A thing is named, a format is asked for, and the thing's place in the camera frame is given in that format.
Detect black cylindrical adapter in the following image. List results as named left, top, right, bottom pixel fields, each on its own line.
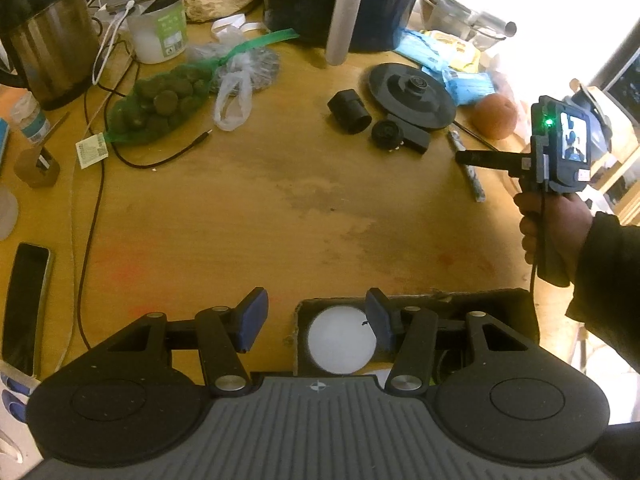
left=327, top=88, right=374, bottom=136

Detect green net bag of avocados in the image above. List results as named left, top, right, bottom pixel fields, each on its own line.
left=107, top=27, right=301, bottom=147

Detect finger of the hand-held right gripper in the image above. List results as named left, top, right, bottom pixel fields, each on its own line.
left=454, top=149, right=512, bottom=177

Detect white round lid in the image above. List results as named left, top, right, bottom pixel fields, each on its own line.
left=307, top=306, right=377, bottom=375

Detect clear food container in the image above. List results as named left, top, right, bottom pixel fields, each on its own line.
left=418, top=0, right=481, bottom=37

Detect clear plastic bag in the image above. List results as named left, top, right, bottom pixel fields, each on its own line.
left=192, top=42, right=281, bottom=132

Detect brown tape roll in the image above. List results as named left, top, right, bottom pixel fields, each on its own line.
left=13, top=144, right=61, bottom=189

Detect stainless steel electric kettle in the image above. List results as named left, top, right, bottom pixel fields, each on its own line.
left=0, top=0, right=102, bottom=112

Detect person's right forearm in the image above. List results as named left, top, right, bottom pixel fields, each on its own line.
left=565, top=212, right=640, bottom=377

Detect black round kettle base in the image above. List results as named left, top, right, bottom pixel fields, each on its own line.
left=368, top=62, right=459, bottom=132

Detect white ribbon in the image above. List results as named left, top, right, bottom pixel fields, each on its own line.
left=209, top=12, right=264, bottom=41

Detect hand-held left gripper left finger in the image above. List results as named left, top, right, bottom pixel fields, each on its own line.
left=87, top=287, right=271, bottom=397

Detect white jar green label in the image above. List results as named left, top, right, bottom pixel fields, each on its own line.
left=126, top=0, right=189, bottom=65

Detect brown round fruit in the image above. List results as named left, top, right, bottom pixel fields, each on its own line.
left=472, top=93, right=519, bottom=141

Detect person's right hand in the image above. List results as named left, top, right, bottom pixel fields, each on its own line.
left=513, top=192, right=595, bottom=282

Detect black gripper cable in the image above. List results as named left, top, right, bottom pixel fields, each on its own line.
left=528, top=192, right=547, bottom=313

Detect paper net bag tag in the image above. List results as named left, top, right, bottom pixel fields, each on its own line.
left=74, top=132, right=110, bottom=169

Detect dark blue air fryer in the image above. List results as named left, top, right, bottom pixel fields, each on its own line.
left=263, top=0, right=422, bottom=67

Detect black smartphone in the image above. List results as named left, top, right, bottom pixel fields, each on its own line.
left=0, top=242, right=54, bottom=379

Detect black audio cable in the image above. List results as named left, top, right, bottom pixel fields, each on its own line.
left=57, top=54, right=214, bottom=377

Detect small clear plastic bottle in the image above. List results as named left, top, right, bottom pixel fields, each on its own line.
left=12, top=93, right=52, bottom=144

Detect blue snack packet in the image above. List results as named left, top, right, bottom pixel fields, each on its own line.
left=399, top=29, right=451, bottom=72
left=442, top=69, right=496, bottom=107

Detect black plug adapter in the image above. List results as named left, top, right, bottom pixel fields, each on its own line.
left=370, top=113, right=431, bottom=155

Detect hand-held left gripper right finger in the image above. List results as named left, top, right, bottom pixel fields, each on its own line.
left=365, top=287, right=551, bottom=397

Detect yellow snack packet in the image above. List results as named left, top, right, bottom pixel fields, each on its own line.
left=424, top=29, right=484, bottom=72

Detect aluminium foil roll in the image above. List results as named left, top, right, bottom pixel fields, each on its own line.
left=467, top=7, right=519, bottom=41

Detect white charging cable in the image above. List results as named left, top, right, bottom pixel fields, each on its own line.
left=92, top=2, right=137, bottom=87

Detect black foam tray white disc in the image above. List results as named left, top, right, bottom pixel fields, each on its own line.
left=292, top=287, right=541, bottom=377

